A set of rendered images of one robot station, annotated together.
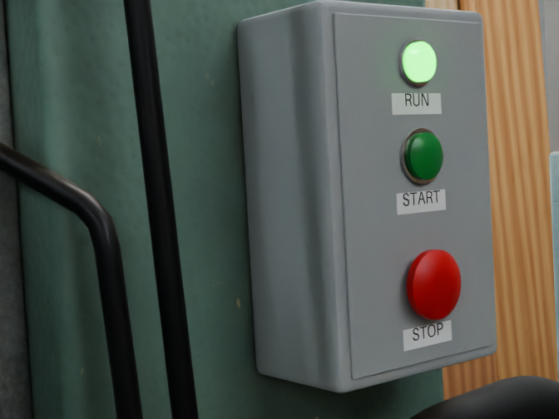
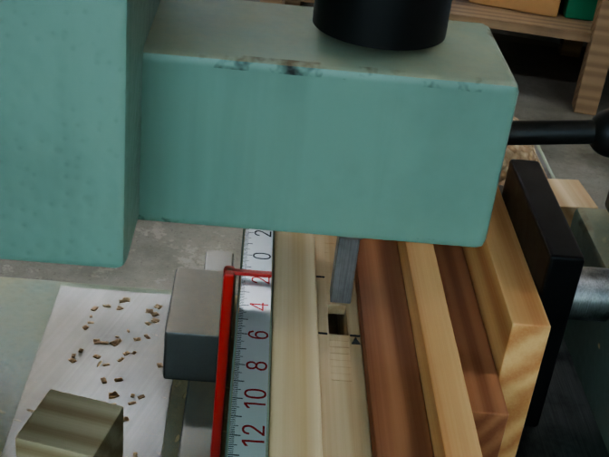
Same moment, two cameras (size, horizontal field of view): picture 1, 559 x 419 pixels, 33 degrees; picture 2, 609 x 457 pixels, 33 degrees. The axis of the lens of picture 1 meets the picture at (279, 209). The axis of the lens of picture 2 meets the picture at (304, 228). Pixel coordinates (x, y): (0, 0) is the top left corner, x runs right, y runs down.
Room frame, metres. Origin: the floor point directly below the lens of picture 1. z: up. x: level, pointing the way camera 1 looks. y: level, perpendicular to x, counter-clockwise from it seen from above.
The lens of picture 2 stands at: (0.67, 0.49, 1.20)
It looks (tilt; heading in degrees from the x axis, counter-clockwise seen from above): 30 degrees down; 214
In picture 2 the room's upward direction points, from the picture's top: 7 degrees clockwise
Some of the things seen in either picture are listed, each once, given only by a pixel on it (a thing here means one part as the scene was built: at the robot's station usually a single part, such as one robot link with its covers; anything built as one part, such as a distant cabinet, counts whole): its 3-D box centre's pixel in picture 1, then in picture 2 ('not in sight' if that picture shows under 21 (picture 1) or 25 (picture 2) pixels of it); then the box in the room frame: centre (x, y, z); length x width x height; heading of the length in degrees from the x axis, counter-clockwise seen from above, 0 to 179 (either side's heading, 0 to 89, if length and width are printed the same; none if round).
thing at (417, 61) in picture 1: (420, 61); not in sight; (0.40, -0.06, 1.46); 0.02 x 0.01 x 0.02; 128
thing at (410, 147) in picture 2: not in sight; (314, 132); (0.35, 0.28, 1.03); 0.14 x 0.07 x 0.09; 128
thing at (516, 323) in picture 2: not in sight; (480, 291); (0.27, 0.33, 0.94); 0.16 x 0.02 x 0.08; 38
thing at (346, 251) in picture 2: not in sight; (346, 249); (0.34, 0.30, 0.97); 0.01 x 0.01 x 0.05; 38
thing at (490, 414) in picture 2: not in sight; (441, 306); (0.28, 0.32, 0.93); 0.22 x 0.02 x 0.05; 38
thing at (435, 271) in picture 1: (434, 284); not in sight; (0.40, -0.06, 1.36); 0.03 x 0.01 x 0.03; 128
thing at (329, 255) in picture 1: (371, 191); not in sight; (0.43, -0.04, 1.40); 0.10 x 0.06 x 0.16; 128
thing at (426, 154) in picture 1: (424, 155); not in sight; (0.40, -0.06, 1.42); 0.02 x 0.01 x 0.02; 128
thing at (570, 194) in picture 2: not in sight; (546, 216); (0.14, 0.31, 0.92); 0.04 x 0.04 x 0.03; 43
